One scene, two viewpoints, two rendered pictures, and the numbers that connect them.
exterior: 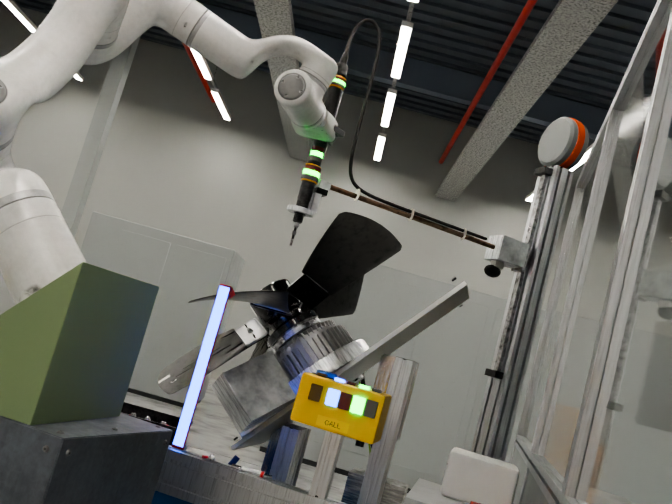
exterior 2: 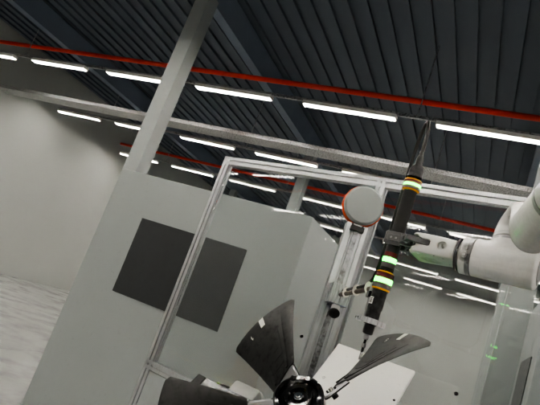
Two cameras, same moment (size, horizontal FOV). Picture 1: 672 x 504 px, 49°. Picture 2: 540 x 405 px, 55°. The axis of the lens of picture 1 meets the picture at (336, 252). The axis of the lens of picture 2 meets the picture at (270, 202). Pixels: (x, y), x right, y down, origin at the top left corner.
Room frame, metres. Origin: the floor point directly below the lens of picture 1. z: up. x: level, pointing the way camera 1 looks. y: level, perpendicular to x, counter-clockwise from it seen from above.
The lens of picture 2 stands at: (1.62, 1.36, 1.36)
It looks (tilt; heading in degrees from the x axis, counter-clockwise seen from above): 12 degrees up; 293
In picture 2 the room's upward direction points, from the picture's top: 20 degrees clockwise
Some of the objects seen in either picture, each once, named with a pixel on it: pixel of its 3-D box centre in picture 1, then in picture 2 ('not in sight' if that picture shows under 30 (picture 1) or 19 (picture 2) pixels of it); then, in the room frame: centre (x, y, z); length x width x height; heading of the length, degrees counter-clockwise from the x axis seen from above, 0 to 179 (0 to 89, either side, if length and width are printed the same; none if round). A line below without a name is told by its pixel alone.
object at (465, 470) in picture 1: (479, 479); not in sight; (1.87, -0.50, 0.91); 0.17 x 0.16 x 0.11; 76
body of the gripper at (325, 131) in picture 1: (313, 120); (439, 250); (1.72, 0.14, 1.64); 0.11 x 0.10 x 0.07; 167
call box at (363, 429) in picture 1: (341, 410); not in sight; (1.40, -0.09, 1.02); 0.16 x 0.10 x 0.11; 76
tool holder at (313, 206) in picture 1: (308, 196); (374, 304); (1.83, 0.10, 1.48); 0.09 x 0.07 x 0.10; 111
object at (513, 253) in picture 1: (508, 252); (337, 295); (2.05, -0.47, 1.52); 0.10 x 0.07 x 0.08; 111
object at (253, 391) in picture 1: (255, 390); not in sight; (1.77, 0.10, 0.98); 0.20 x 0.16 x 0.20; 76
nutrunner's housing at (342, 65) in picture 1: (321, 137); (394, 242); (1.82, 0.11, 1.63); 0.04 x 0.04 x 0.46
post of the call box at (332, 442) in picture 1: (326, 463); not in sight; (1.40, -0.09, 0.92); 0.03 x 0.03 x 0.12; 76
